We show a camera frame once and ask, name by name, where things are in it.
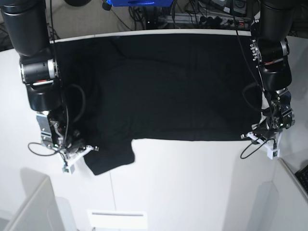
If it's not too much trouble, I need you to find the white slotted tray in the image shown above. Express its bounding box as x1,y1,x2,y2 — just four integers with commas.
88,210,148,230

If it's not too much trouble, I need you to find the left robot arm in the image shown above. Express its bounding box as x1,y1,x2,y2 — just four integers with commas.
242,0,297,159

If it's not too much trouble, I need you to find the blue box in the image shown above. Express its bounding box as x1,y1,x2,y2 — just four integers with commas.
106,0,173,7

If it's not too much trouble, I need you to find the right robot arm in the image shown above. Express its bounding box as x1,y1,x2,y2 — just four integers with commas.
0,0,98,173

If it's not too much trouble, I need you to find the white power strip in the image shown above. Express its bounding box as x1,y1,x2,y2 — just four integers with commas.
158,13,251,29

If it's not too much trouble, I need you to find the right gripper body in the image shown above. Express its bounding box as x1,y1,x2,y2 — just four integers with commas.
59,130,94,168

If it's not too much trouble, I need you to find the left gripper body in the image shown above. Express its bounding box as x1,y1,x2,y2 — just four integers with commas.
241,120,282,152

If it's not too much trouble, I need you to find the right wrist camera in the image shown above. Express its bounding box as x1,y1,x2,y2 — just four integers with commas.
62,165,75,175

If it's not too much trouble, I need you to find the black device with LED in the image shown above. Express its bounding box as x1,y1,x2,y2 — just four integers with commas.
146,7,159,24

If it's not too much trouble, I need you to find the white table partition left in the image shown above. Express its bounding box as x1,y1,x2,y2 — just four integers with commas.
4,176,65,231

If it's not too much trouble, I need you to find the white table partition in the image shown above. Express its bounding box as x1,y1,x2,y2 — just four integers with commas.
247,158,308,231
4,176,65,231

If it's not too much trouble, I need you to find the white table partition right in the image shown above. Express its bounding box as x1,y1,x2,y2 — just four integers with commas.
247,158,308,231

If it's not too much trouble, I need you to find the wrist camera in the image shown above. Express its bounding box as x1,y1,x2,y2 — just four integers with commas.
267,148,280,160
62,165,75,175

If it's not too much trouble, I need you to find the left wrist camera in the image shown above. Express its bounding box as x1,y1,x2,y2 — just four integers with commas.
267,148,280,160

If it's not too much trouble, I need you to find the black T-shirt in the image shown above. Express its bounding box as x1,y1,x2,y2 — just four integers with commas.
56,34,262,175

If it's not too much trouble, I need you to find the black keyboard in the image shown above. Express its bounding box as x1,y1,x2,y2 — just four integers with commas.
295,166,308,193

